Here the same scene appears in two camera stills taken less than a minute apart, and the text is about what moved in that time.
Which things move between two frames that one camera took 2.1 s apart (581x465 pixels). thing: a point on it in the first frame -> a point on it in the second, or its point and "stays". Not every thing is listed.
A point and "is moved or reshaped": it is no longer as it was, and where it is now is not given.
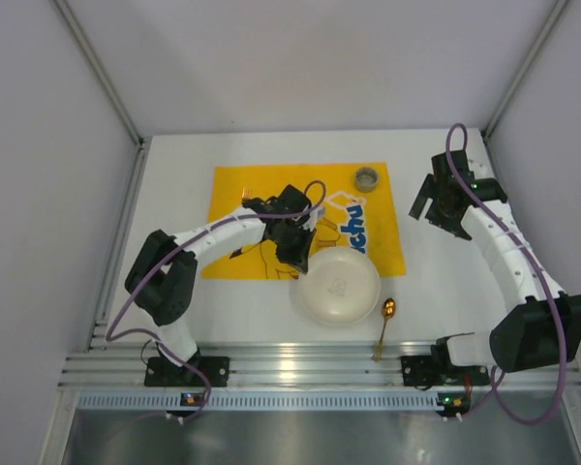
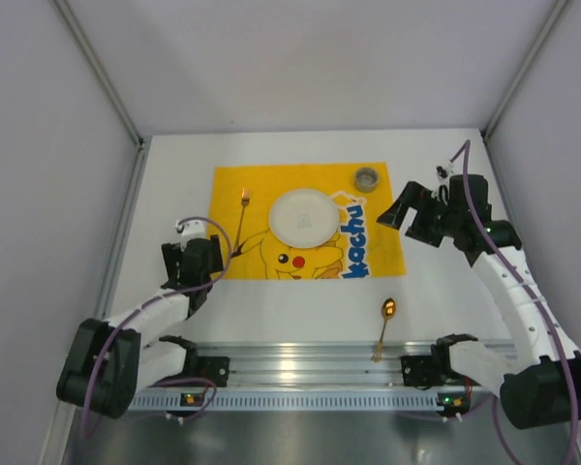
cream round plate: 340,286 is moved or reshaped
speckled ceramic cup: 366,179 stays
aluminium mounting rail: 288,366 stays
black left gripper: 294,247 -> 175,264
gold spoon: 387,310 stays
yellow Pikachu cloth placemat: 359,214 stays
